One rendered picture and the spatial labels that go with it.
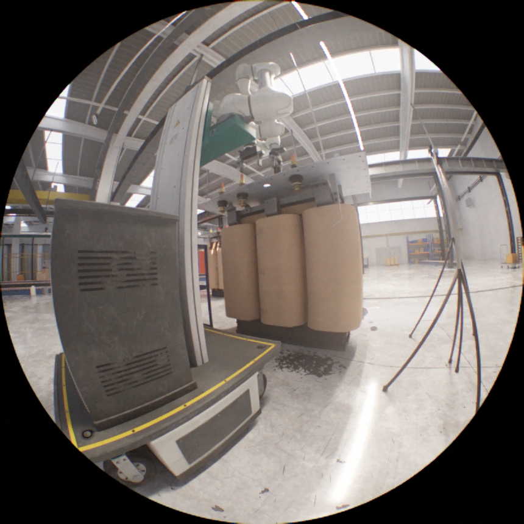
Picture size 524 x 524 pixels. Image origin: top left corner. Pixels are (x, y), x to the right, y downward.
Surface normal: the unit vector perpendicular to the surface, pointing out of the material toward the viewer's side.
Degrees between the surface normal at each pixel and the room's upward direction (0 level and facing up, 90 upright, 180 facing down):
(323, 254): 90
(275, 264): 90
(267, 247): 90
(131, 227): 90
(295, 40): 180
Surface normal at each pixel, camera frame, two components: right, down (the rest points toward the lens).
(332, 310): -0.57, 0.01
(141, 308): 0.85, -0.06
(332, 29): 0.06, 1.00
